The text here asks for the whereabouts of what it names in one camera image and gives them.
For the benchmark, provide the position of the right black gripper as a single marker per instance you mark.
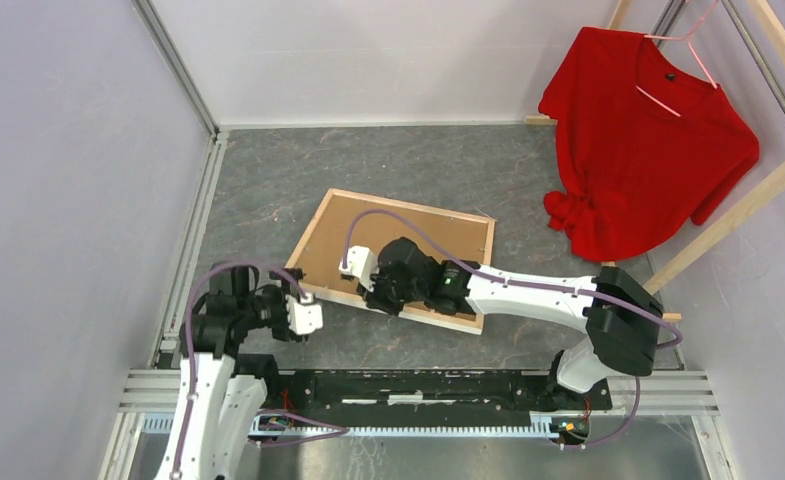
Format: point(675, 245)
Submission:
point(375, 299)

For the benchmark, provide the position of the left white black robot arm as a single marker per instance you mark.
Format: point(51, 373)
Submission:
point(221, 392)

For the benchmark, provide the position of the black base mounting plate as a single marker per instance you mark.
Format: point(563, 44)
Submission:
point(426, 398)

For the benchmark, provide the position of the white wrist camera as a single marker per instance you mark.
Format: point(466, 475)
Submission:
point(305, 315)
point(359, 263)

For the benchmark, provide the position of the brown cardboard backing board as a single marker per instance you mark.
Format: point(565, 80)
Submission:
point(318, 252)

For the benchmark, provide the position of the red t-shirt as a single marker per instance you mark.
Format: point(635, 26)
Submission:
point(644, 146)

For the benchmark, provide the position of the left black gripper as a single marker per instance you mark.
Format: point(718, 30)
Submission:
point(289, 285)

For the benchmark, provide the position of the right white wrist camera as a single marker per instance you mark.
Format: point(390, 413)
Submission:
point(359, 263)

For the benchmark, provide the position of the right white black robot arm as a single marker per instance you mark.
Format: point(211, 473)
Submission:
point(618, 318)

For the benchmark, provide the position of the aluminium rail frame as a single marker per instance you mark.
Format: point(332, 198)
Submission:
point(666, 425)

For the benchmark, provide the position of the wooden clothes rack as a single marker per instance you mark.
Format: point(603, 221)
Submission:
point(730, 218)

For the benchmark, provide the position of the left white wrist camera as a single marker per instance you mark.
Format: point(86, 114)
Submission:
point(305, 315)

